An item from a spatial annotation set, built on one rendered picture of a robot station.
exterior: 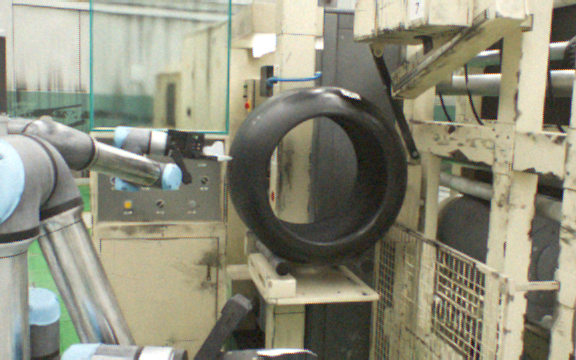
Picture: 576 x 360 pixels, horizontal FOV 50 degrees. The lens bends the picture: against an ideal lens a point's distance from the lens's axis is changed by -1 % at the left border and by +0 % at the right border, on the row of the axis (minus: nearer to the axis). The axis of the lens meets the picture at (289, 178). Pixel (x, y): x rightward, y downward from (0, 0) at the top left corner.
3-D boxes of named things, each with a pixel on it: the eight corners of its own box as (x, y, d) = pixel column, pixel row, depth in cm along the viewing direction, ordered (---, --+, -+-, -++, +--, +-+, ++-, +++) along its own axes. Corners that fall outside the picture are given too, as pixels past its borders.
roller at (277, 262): (267, 248, 226) (255, 249, 225) (267, 236, 225) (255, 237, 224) (290, 275, 192) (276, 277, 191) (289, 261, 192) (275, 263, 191)
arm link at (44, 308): (29, 362, 138) (28, 305, 136) (-9, 349, 145) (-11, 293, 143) (71, 345, 149) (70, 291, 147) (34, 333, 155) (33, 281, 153)
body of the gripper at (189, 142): (207, 134, 189) (167, 129, 186) (203, 162, 190) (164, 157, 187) (204, 133, 197) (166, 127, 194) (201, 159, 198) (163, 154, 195)
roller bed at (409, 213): (362, 231, 250) (366, 158, 246) (396, 231, 254) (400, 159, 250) (381, 243, 231) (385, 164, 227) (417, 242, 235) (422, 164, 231)
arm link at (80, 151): (60, 116, 141) (187, 161, 183) (28, 114, 146) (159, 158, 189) (49, 165, 139) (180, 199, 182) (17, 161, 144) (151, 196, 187)
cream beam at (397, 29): (351, 42, 224) (353, 1, 222) (415, 46, 230) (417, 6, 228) (426, 25, 165) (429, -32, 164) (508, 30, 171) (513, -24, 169)
